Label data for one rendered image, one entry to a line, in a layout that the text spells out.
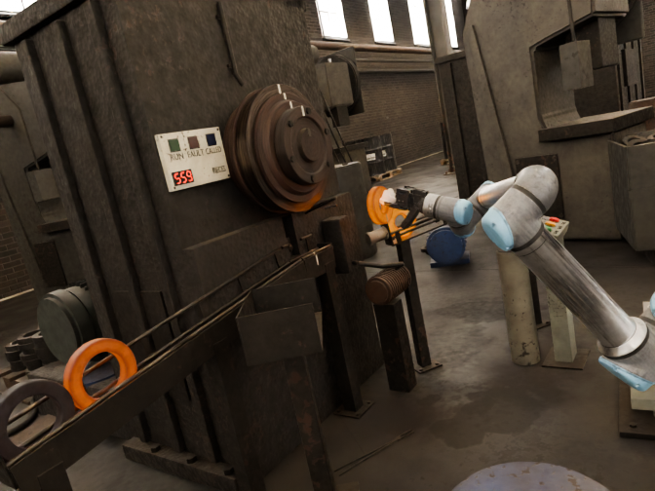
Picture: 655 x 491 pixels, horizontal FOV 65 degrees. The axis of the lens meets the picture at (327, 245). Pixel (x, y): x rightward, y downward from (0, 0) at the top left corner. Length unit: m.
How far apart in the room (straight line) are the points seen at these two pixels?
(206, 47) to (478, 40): 2.92
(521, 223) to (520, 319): 0.95
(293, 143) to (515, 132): 2.79
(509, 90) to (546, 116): 0.34
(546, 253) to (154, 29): 1.36
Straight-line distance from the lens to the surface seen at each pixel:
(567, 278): 1.59
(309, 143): 1.89
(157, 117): 1.76
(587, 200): 4.25
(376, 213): 2.05
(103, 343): 1.45
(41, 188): 5.84
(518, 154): 4.41
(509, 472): 1.14
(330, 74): 9.91
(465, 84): 6.00
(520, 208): 1.49
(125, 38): 1.78
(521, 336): 2.42
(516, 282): 2.33
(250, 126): 1.81
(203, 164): 1.81
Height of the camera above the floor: 1.11
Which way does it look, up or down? 11 degrees down
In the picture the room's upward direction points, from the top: 12 degrees counter-clockwise
